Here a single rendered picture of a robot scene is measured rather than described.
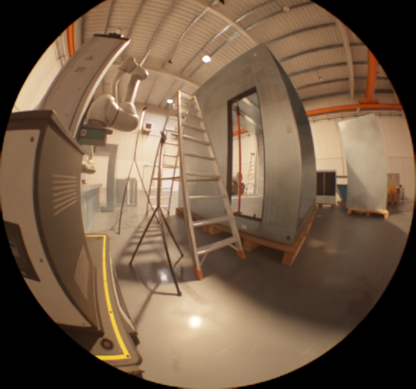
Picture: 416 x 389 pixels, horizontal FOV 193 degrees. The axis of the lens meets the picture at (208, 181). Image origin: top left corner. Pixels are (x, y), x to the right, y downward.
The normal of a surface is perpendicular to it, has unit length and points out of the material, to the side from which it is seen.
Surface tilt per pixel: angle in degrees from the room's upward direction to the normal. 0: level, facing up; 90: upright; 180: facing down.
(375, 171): 90
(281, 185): 90
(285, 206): 90
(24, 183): 90
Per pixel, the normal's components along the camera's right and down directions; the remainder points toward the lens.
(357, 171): -0.95, -0.05
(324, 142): -0.80, -0.05
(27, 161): 0.68, 0.00
